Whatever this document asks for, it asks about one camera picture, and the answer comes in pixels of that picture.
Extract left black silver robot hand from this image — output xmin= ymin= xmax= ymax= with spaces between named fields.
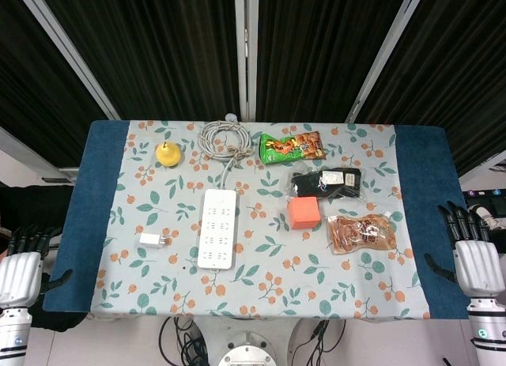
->
xmin=0 ymin=223 xmax=74 ymax=310

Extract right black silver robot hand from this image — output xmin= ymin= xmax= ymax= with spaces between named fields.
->
xmin=424 ymin=201 xmax=503 ymax=298

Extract small white charger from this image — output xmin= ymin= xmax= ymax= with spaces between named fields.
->
xmin=138 ymin=232 xmax=172 ymax=250

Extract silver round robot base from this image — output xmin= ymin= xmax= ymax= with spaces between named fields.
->
xmin=217 ymin=329 xmax=278 ymax=366

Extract white power strip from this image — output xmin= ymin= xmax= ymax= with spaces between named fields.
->
xmin=196 ymin=187 xmax=239 ymax=274

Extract black device with coloured lights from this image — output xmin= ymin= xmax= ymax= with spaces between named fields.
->
xmin=464 ymin=187 xmax=506 ymax=219

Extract blue table cover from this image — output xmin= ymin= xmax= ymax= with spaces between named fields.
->
xmin=42 ymin=119 xmax=485 ymax=321

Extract brown snack pouch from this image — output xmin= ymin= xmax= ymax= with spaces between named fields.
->
xmin=327 ymin=212 xmax=398 ymax=256

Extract black socks in plastic pack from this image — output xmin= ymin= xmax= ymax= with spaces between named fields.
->
xmin=290 ymin=167 xmax=363 ymax=200

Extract orange foam cube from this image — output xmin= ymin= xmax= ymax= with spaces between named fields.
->
xmin=286 ymin=195 xmax=322 ymax=230

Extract yellow pear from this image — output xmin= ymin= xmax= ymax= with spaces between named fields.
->
xmin=154 ymin=141 xmax=184 ymax=169

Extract black curtain panel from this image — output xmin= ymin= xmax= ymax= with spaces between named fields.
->
xmin=354 ymin=0 xmax=506 ymax=178
xmin=35 ymin=0 xmax=241 ymax=121
xmin=255 ymin=0 xmax=413 ymax=123
xmin=0 ymin=0 xmax=108 ymax=168

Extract floral tablecloth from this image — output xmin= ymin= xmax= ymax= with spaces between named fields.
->
xmin=89 ymin=119 xmax=432 ymax=321

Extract green orange snack bag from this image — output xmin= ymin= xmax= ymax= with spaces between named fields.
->
xmin=258 ymin=130 xmax=327 ymax=166

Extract black cable bundle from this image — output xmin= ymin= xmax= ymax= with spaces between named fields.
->
xmin=157 ymin=316 xmax=217 ymax=366
xmin=307 ymin=319 xmax=347 ymax=366

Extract white cable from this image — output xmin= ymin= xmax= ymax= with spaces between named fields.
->
xmin=197 ymin=119 xmax=255 ymax=193

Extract white frame post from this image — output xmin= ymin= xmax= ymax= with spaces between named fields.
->
xmin=14 ymin=0 xmax=120 ymax=121
xmin=345 ymin=0 xmax=431 ymax=124
xmin=232 ymin=0 xmax=259 ymax=122

